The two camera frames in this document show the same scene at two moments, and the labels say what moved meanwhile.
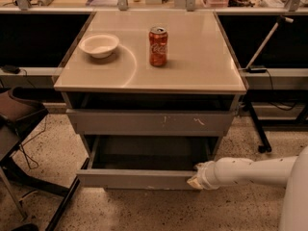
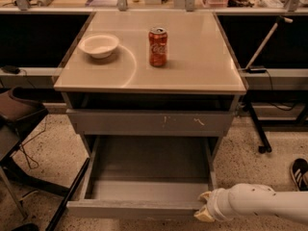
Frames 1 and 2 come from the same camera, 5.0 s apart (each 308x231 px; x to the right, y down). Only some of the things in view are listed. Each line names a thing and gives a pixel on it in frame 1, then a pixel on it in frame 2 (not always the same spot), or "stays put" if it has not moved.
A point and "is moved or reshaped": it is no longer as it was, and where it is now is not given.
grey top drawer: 152,121 stays put
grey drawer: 115,179 is moved or reshaped
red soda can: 158,38 stays put
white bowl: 99,45 stays put
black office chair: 20,112 stays put
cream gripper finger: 199,166 to 206,194
